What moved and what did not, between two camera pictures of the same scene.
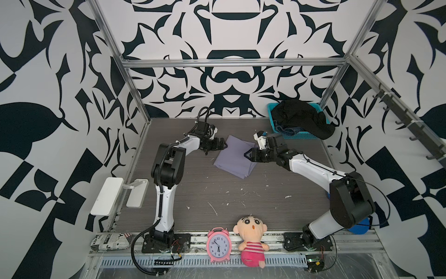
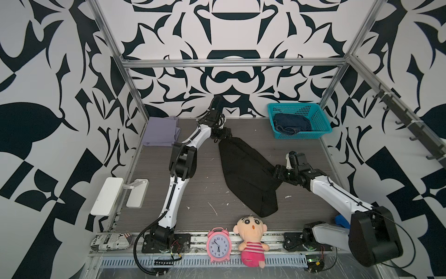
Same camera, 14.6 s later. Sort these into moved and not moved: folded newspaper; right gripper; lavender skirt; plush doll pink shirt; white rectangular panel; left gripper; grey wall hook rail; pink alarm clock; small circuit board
Moved: lavender skirt; right gripper; left gripper
Not moved: grey wall hook rail; white rectangular panel; small circuit board; folded newspaper; plush doll pink shirt; pink alarm clock
